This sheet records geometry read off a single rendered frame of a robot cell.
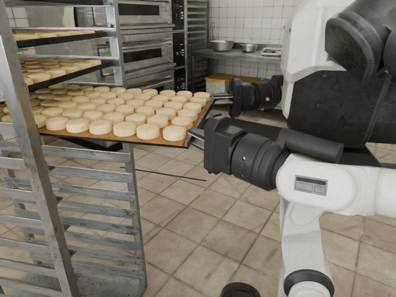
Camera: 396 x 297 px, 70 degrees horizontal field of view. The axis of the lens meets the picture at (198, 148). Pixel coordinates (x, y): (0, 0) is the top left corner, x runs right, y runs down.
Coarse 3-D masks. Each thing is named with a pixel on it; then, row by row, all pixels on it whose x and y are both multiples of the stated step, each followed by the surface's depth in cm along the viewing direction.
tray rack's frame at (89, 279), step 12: (36, 264) 152; (48, 264) 154; (24, 276) 146; (36, 276) 146; (48, 276) 146; (84, 276) 146; (96, 276) 146; (108, 276) 146; (120, 276) 146; (0, 288) 132; (12, 288) 140; (60, 288) 140; (84, 288) 140; (96, 288) 140; (108, 288) 140; (120, 288) 140; (132, 288) 140; (144, 288) 141
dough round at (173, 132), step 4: (164, 128) 60; (168, 128) 60; (172, 128) 60; (176, 128) 60; (180, 128) 60; (184, 128) 60; (164, 132) 59; (168, 132) 59; (172, 132) 59; (176, 132) 59; (180, 132) 59; (184, 132) 60; (164, 136) 60; (168, 136) 59; (172, 136) 59; (176, 136) 59; (180, 136) 59; (184, 136) 60; (168, 140) 60; (172, 140) 59; (176, 140) 59
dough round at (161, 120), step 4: (152, 116) 68; (156, 116) 68; (160, 116) 68; (164, 116) 68; (148, 120) 66; (152, 120) 65; (156, 120) 65; (160, 120) 65; (164, 120) 66; (160, 124) 66; (164, 124) 66
